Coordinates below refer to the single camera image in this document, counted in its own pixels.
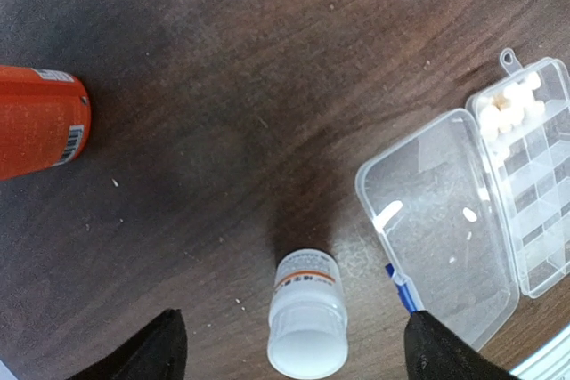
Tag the clear plastic pill organizer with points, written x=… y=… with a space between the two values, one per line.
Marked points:
x=468 y=225

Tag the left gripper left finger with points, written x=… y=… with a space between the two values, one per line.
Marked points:
x=157 y=351

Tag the white pills in organizer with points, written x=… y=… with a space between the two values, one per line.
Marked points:
x=503 y=111

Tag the orange pill bottle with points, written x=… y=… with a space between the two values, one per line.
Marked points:
x=45 y=119

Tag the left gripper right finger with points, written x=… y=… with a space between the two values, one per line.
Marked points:
x=433 y=351

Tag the small white pill bottle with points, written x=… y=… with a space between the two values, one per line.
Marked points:
x=307 y=318

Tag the front aluminium rail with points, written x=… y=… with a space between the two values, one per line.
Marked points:
x=551 y=362

